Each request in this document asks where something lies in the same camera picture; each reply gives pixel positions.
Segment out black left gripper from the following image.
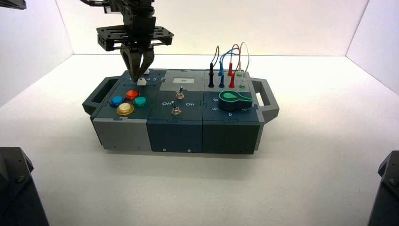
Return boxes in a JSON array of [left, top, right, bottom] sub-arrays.
[[96, 15, 175, 83]]

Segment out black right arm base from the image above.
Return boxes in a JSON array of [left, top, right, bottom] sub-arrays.
[[367, 150, 399, 226]]

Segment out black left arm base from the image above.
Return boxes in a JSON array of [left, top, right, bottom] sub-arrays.
[[0, 146, 49, 226]]

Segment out orange push button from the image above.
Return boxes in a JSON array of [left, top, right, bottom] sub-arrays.
[[125, 89, 141, 101]]

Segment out teal push button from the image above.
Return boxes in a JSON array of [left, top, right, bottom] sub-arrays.
[[133, 96, 150, 109]]

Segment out blue push button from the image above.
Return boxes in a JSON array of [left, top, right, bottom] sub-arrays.
[[110, 95, 125, 108]]

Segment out yellow push button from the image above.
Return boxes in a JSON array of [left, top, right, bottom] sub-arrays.
[[116, 103, 135, 117]]

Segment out black banana plug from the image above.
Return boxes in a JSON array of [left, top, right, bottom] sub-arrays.
[[208, 62, 215, 88]]

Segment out grey and blue control box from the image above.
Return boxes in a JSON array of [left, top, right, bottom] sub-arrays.
[[82, 68, 279, 155]]

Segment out green rotary knob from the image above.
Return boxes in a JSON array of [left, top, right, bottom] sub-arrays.
[[218, 91, 254, 112]]

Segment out grey jumper wire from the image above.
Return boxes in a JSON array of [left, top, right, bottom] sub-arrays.
[[211, 46, 221, 65]]

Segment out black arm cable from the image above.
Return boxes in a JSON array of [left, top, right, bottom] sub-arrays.
[[79, 0, 110, 8]]

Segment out blue jumper wire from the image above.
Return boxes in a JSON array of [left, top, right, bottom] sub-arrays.
[[219, 48, 240, 68]]

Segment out red jumper wire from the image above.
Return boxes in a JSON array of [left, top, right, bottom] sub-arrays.
[[230, 44, 241, 65]]

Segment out white jumper wire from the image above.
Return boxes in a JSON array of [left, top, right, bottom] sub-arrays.
[[239, 42, 250, 75]]

